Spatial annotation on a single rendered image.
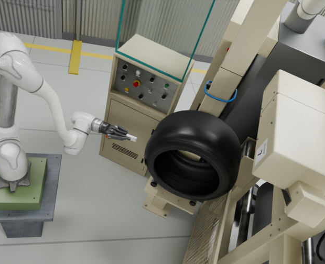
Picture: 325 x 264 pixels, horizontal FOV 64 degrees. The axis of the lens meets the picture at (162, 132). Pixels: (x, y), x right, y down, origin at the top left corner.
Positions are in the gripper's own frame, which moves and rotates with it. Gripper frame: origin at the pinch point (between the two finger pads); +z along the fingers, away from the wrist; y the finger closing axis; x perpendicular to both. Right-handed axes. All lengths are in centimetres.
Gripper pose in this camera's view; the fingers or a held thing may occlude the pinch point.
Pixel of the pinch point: (131, 138)
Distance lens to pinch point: 163.3
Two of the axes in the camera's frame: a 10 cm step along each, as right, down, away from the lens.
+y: 3.5, -6.3, 7.0
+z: 9.3, 3.4, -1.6
